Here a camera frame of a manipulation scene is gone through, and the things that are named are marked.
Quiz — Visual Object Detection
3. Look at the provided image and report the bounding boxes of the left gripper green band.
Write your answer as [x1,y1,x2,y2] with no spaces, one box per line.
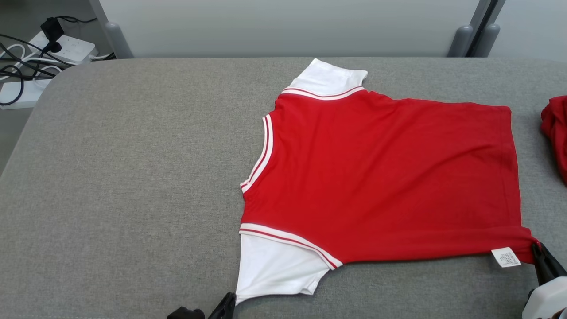
[167,292,237,319]

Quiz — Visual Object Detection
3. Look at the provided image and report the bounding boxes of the black plug adapter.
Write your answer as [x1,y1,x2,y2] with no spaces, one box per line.
[40,16,65,53]

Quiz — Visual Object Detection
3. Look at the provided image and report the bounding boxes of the black power cable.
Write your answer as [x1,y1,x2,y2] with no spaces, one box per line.
[57,15,98,24]

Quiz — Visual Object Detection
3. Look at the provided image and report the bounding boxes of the red jersey white sleeves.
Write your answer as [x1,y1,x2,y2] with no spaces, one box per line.
[234,58,544,307]

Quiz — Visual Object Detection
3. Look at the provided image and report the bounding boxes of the red basketball shorts white stripe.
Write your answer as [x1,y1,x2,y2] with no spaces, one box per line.
[540,95,567,187]

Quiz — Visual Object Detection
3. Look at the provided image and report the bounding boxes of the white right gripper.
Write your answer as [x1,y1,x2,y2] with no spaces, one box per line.
[523,242,567,319]

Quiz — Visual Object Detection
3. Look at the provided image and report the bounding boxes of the black cable bundle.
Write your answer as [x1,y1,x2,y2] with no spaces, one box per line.
[0,34,60,107]

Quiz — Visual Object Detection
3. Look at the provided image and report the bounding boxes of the grey double partition post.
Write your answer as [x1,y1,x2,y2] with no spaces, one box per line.
[447,0,506,58]

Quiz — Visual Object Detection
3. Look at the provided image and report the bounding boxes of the grey slanted partition post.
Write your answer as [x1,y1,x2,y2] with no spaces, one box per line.
[88,0,134,59]

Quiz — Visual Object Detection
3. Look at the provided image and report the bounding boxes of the white cable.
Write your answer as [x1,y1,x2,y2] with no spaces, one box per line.
[0,43,63,82]

